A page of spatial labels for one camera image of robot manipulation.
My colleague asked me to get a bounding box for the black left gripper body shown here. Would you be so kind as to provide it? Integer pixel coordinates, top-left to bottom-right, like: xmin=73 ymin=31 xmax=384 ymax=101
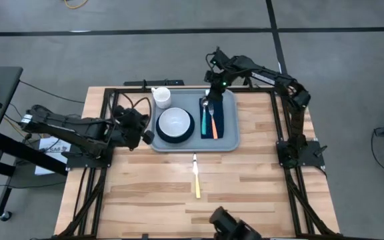
xmin=113 ymin=106 xmax=149 ymax=150

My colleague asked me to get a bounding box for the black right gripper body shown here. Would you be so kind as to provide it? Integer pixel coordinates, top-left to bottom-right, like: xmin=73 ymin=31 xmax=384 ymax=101
xmin=205 ymin=68 xmax=229 ymax=96

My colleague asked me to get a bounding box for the dark blue cloth napkin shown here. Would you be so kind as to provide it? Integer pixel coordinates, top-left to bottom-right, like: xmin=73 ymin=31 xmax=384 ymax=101
xmin=199 ymin=97 xmax=225 ymax=140

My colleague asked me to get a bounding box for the dark blue plate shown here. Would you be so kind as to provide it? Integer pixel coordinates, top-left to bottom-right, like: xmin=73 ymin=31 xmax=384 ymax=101
xmin=155 ymin=108 xmax=195 ymax=145

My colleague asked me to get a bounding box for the teal-handled metal spoon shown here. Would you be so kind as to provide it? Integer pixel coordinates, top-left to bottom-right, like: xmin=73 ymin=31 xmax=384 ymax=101
xmin=201 ymin=97 xmax=209 ymax=136

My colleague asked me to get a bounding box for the white ribbed bowl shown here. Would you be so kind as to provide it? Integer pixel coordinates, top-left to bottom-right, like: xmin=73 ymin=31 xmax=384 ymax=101
xmin=158 ymin=107 xmax=191 ymax=138

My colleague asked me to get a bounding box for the orange-handled metal fork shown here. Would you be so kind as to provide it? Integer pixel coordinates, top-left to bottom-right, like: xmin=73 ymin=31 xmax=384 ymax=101
xmin=208 ymin=103 xmax=219 ymax=140

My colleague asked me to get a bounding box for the white ceramic mug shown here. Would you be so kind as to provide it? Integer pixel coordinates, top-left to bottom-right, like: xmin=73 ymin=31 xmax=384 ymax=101
xmin=151 ymin=86 xmax=172 ymax=109

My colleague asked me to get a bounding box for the grey plastic tray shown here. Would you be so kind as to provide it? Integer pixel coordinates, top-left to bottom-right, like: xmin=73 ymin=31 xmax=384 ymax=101
xmin=150 ymin=88 xmax=241 ymax=153

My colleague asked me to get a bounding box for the black power strip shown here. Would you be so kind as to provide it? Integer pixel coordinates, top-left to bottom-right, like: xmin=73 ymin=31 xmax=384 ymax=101
xmin=123 ymin=79 xmax=185 ymax=87

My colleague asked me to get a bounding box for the white paper sheet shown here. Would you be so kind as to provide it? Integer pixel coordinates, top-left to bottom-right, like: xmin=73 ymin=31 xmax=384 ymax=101
xmin=34 ymin=136 xmax=72 ymax=176

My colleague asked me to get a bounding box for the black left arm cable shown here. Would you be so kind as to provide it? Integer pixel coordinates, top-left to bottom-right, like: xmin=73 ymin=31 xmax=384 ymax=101
xmin=130 ymin=96 xmax=153 ymax=131

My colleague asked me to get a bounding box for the black aluminium table frame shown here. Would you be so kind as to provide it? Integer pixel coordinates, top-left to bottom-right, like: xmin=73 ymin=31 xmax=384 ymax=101
xmin=57 ymin=87 xmax=341 ymax=240

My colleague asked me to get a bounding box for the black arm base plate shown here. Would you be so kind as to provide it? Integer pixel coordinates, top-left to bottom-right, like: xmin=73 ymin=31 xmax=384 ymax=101
xmin=65 ymin=146 xmax=113 ymax=169
xmin=276 ymin=139 xmax=326 ymax=169

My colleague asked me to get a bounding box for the yellow floor cable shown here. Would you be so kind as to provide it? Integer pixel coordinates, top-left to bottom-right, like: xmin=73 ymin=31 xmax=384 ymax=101
xmin=63 ymin=0 xmax=89 ymax=10

